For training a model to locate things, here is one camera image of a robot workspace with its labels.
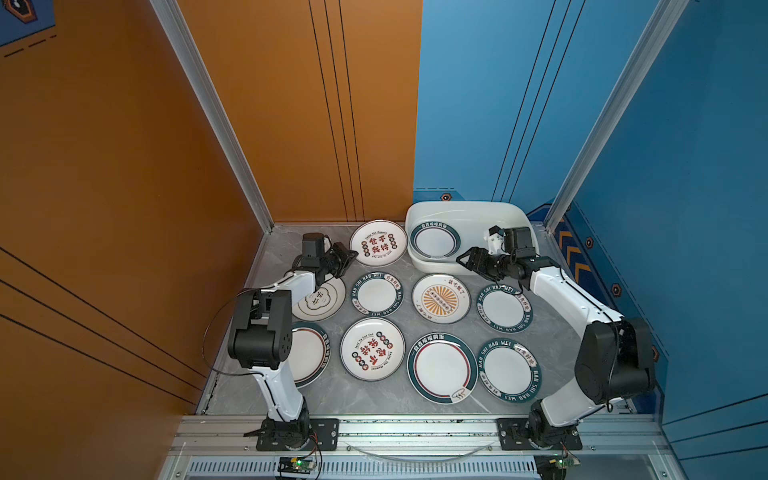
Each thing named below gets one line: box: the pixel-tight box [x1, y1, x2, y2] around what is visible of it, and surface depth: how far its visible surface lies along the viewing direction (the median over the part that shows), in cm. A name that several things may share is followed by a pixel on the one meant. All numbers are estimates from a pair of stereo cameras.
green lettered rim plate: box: [351, 271, 404, 317], surface depth 102 cm
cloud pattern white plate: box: [292, 277, 347, 322], surface depth 98 cm
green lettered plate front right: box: [477, 338, 542, 403], surface depth 85 cm
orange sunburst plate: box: [411, 273, 472, 324], surface depth 101 cm
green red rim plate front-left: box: [288, 322, 331, 389], surface depth 89 cm
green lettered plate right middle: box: [476, 284, 534, 335], surface depth 96 cm
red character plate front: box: [340, 317, 406, 382], surface depth 89 cm
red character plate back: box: [349, 219, 409, 267], surface depth 101 cm
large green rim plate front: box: [407, 332, 479, 405], surface depth 85 cm
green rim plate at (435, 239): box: [410, 221, 461, 259], surface depth 118 cm
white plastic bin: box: [405, 201, 533, 274], surface depth 118 cm
